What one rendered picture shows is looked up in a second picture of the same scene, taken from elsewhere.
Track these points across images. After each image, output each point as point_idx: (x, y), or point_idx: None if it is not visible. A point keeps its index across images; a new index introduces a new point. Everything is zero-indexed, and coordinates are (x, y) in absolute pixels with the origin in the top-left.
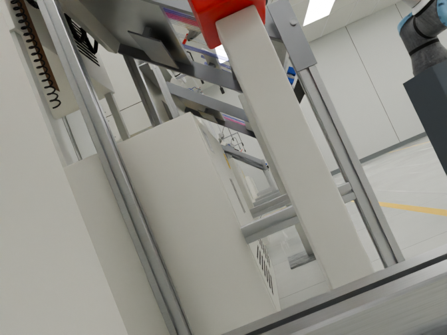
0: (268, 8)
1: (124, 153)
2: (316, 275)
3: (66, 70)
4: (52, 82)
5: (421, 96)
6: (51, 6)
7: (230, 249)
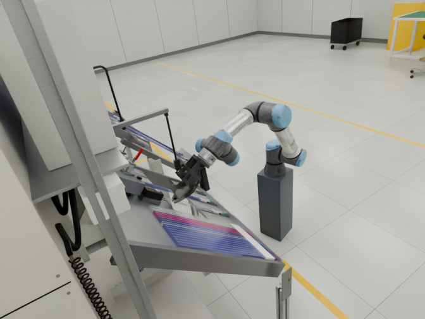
0: (282, 275)
1: None
2: (198, 292)
3: None
4: None
5: (265, 187)
6: (150, 310)
7: None
